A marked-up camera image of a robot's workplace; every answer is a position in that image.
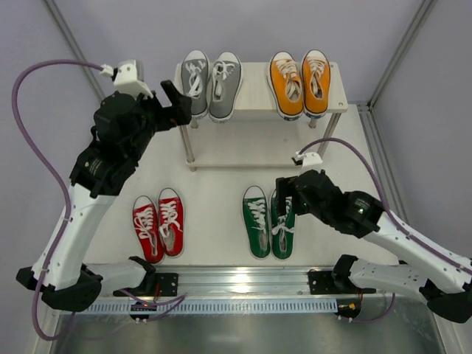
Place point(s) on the grey sneaker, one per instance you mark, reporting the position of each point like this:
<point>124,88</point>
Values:
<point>226,80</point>
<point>194,79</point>

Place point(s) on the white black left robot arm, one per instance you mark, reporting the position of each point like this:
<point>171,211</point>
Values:
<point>60,276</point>

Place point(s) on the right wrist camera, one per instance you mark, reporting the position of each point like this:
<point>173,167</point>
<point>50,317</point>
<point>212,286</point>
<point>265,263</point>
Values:
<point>306,159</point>

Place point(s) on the red sneaker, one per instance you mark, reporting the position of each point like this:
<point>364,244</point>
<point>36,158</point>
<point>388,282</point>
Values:
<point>145,223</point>
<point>171,221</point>

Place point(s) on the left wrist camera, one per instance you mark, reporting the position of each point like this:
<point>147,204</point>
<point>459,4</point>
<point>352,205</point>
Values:
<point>128,78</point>

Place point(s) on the white slotted cable duct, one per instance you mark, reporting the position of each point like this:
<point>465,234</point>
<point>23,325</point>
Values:
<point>216,306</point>

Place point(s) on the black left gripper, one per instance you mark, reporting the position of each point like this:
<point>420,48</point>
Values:
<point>162,111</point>

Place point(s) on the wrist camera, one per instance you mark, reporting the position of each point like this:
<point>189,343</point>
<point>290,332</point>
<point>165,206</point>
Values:
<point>128,78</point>
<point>306,159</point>

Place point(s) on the white wooden shoe shelf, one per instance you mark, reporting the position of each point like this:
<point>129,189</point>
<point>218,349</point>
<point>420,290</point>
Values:
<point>257,136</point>

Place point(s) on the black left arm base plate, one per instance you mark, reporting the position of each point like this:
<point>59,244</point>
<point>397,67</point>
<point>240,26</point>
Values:
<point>157,284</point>

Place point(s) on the orange sneaker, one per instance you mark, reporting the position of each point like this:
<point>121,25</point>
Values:
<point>286,86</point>
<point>315,74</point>

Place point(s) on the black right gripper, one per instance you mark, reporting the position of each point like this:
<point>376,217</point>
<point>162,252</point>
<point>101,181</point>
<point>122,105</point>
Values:
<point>292,195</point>

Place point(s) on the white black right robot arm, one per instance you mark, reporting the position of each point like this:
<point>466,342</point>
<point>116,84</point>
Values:
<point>427,272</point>

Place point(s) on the green sneaker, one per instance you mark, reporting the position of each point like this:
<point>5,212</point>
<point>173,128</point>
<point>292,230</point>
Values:
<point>282,228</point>
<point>255,218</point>

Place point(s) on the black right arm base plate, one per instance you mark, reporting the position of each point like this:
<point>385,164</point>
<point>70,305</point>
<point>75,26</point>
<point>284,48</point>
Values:
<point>326,282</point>

